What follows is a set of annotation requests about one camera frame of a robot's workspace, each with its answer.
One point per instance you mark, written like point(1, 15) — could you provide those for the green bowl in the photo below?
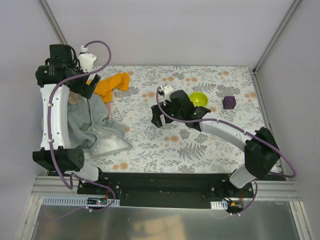
point(199, 99)

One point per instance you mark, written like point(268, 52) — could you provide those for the pink cloth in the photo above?
point(108, 107)

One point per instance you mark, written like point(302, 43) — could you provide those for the floral table mat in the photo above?
point(175, 148)

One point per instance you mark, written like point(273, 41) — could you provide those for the orange cloth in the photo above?
point(104, 88)

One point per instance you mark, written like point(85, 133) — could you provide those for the right slotted cable duct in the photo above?
point(219, 205)

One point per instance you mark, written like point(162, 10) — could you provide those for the left slotted cable duct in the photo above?
point(98, 202)

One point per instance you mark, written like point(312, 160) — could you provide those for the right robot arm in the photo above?
point(260, 150)

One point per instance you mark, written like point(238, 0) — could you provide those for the grey cloth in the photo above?
point(89, 129)

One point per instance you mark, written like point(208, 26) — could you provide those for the right aluminium corner post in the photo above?
point(276, 35)

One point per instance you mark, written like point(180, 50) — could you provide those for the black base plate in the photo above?
point(166, 190)

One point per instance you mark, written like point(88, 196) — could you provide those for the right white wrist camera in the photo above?
point(165, 92)

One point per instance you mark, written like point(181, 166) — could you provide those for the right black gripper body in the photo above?
point(163, 111)

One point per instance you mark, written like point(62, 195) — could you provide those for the aluminium corner post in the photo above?
point(276, 35)
point(57, 30)

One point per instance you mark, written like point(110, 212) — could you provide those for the left aluminium corner post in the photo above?
point(57, 30)

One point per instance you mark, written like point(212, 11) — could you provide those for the slotted cable duct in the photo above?
point(219, 205)
point(98, 202)

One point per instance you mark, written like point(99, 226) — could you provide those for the right aluminium side rail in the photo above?
point(261, 102)

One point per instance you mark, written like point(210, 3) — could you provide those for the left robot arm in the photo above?
point(64, 72)

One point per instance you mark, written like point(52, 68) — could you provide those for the purple cube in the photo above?
point(229, 102)

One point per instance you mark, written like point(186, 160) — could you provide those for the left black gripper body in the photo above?
point(88, 86)

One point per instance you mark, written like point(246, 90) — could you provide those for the beige cloth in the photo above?
point(72, 98)

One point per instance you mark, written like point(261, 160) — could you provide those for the aluminium front rail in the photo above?
point(267, 190)

